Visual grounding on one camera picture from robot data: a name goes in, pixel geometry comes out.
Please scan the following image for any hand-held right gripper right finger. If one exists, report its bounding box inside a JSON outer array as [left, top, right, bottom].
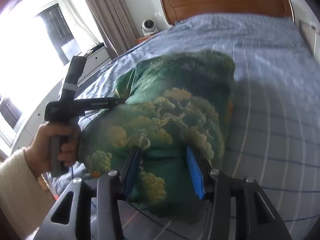
[[185, 146, 293, 240]]

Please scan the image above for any white table fan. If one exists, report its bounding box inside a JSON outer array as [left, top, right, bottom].
[[141, 19, 159, 36]]

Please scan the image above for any white drawer cabinet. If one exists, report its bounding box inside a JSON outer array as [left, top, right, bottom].
[[10, 47, 113, 155]]

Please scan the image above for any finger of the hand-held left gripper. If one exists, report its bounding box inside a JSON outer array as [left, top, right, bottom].
[[79, 97, 128, 113]]

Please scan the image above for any orange wooden nightstand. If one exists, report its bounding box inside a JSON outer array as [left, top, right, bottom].
[[135, 34, 156, 45]]

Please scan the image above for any wooden headboard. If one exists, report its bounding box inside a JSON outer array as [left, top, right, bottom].
[[160, 0, 295, 27]]

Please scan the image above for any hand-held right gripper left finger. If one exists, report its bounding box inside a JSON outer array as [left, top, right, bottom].
[[40, 147, 143, 240]]

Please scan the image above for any beige curtain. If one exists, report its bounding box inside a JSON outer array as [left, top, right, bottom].
[[77, 0, 140, 59]]

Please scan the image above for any person's left hand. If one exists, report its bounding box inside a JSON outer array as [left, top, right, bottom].
[[26, 121, 83, 181]]

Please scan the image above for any dark cloth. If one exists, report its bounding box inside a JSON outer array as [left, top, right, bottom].
[[84, 42, 105, 56]]

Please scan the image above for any person's left forearm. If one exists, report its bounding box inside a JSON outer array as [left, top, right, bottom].
[[0, 147, 55, 240]]

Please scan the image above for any green patterned garment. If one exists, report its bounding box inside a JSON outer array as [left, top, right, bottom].
[[76, 50, 237, 225]]

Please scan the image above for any white bedside cabinet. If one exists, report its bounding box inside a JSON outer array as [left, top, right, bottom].
[[299, 19, 320, 56]]

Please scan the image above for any window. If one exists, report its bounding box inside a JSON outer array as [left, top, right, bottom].
[[0, 0, 101, 146]]

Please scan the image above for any blue checked bed quilt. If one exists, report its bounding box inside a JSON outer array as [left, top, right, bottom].
[[47, 14, 320, 240]]

